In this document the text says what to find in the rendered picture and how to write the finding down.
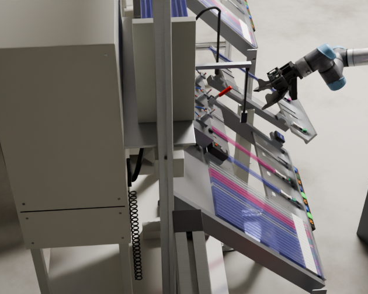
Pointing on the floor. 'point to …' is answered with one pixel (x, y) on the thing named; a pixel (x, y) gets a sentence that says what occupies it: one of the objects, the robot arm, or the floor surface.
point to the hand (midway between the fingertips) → (259, 100)
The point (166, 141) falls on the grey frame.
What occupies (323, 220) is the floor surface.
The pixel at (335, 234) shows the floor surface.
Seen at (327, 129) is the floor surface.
